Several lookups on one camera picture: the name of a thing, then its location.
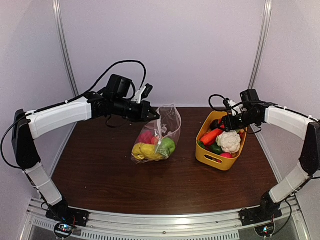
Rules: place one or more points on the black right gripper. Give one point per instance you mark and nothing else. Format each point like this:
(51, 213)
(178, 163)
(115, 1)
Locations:
(229, 125)

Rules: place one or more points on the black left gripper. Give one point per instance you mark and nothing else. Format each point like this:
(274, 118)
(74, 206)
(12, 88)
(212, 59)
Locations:
(142, 116)

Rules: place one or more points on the red toy bell pepper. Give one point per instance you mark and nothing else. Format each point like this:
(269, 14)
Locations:
(146, 137)

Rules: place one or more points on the orange toy pumpkin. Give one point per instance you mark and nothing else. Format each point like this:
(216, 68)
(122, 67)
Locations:
(156, 141)

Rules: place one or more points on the clear zip top bag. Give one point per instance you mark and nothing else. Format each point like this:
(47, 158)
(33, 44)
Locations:
(169, 125)

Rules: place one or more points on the white toy cauliflower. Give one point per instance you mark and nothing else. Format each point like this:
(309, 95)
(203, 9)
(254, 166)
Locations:
(229, 142)

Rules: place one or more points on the green toy apple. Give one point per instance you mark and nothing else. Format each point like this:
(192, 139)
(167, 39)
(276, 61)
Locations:
(168, 146)

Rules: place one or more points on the yellow toy bell pepper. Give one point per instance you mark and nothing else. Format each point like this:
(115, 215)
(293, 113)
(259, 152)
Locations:
(148, 152)

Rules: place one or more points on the yellow toy apple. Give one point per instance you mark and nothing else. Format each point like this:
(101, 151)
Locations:
(137, 153)

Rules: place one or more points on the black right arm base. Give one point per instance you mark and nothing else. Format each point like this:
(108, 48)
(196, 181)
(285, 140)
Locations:
(266, 211)

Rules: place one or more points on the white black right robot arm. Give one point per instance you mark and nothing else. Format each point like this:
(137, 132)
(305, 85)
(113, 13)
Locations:
(295, 136)

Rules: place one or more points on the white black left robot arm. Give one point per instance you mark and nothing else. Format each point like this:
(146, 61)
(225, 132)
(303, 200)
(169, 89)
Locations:
(33, 124)

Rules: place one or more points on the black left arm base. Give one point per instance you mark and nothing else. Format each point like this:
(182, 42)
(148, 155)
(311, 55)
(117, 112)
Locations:
(67, 215)

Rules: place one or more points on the dark toy plum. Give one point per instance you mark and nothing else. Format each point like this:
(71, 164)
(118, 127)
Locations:
(215, 124)

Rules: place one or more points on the red toy apple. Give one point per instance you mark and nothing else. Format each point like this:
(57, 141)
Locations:
(226, 155)

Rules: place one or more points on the green toy avocado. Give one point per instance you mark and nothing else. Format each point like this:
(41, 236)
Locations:
(216, 149)

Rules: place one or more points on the orange toy carrot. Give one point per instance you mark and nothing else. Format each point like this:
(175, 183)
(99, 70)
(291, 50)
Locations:
(210, 137)

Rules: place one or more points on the yellow plastic basket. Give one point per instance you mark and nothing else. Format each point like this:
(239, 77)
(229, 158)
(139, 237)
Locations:
(203, 153)

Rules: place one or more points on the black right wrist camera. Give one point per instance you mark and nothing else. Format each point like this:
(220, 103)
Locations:
(233, 107)

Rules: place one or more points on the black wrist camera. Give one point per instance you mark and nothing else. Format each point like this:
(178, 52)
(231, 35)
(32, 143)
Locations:
(233, 107)
(142, 93)

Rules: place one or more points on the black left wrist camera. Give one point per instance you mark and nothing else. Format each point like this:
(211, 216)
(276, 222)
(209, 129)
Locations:
(142, 93)

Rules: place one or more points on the right aluminium frame post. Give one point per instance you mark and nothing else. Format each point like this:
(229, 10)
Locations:
(263, 36)

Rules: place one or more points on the aluminium frame post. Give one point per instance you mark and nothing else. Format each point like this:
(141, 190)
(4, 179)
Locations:
(263, 36)
(64, 47)

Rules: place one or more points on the aluminium front rail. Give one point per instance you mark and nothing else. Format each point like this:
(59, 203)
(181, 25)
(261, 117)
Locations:
(221, 225)

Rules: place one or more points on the left aluminium frame post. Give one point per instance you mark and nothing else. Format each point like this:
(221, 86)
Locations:
(64, 47)

